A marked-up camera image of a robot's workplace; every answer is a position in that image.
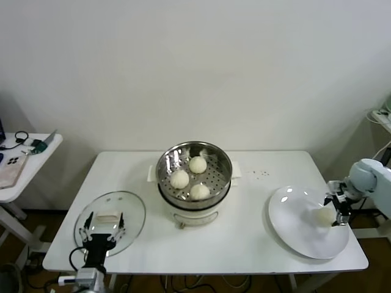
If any white round plate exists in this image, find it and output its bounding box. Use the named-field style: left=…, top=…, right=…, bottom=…
left=268, top=185, right=349, bottom=260

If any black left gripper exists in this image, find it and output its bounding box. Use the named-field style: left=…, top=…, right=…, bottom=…
left=78, top=212, right=126, bottom=269

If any black floor power box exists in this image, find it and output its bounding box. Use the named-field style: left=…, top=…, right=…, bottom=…
left=26, top=251, right=46, bottom=269

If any stainless steel steamer basket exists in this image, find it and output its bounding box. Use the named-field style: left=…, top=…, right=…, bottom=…
left=148, top=140, right=244, bottom=211

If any white side table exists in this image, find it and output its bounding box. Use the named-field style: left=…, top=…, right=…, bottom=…
left=0, top=132, right=64, bottom=256

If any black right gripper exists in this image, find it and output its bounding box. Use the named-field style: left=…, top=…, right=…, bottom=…
left=323, top=194, right=353, bottom=227

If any white steamed baozi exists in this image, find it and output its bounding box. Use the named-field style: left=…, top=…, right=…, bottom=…
left=189, top=183, right=211, bottom=201
left=188, top=156, right=208, bottom=174
left=313, top=207, right=336, bottom=228
left=170, top=170, right=190, bottom=189

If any white power strip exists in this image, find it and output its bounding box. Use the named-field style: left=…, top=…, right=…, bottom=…
left=370, top=109, right=391, bottom=123

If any dark grey round object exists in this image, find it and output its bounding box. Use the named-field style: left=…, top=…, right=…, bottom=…
left=0, top=264, right=23, bottom=293

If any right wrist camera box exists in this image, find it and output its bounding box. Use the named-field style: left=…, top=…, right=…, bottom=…
left=327, top=179, right=348, bottom=198

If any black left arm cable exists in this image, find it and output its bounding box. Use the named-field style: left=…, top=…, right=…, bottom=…
left=69, top=246, right=88, bottom=272

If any glass lid with white handle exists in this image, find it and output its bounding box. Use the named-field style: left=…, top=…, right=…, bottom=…
left=73, top=190, right=147, bottom=258

